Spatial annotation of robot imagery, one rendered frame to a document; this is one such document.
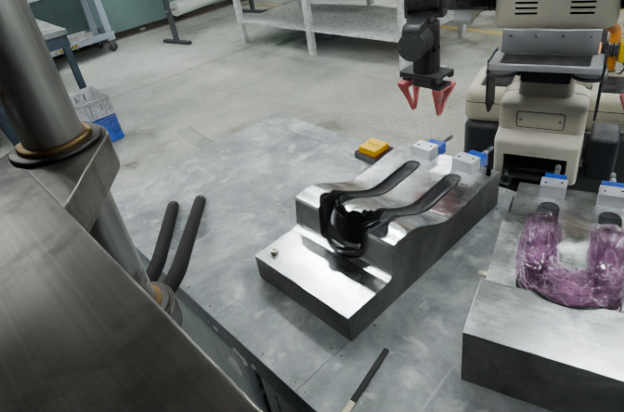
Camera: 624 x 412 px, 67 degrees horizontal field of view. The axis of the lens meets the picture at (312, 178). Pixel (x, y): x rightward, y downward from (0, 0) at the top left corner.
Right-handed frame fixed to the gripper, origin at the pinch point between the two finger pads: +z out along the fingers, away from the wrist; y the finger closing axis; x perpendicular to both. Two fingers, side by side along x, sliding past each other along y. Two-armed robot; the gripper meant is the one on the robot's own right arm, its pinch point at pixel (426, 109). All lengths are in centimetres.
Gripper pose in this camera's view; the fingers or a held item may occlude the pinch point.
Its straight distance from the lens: 113.1
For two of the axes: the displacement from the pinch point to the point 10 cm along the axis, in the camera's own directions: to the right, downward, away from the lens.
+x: 7.1, -4.4, 5.4
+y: 6.9, 3.0, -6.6
